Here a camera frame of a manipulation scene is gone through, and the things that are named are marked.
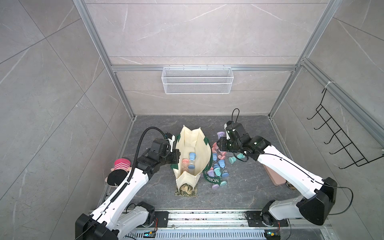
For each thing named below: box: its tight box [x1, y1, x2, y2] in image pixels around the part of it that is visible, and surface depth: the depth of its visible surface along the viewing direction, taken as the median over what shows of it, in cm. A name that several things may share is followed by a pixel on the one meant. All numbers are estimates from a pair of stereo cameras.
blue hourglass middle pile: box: [218, 159, 226, 168], surface depth 93 cm
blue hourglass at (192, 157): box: [188, 152, 196, 170], surface depth 95 cm
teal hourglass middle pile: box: [214, 167, 222, 177], surface depth 89 cm
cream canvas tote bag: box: [170, 125, 221, 192], surface depth 85 cm
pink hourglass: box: [181, 158, 190, 173], surface depth 94 cm
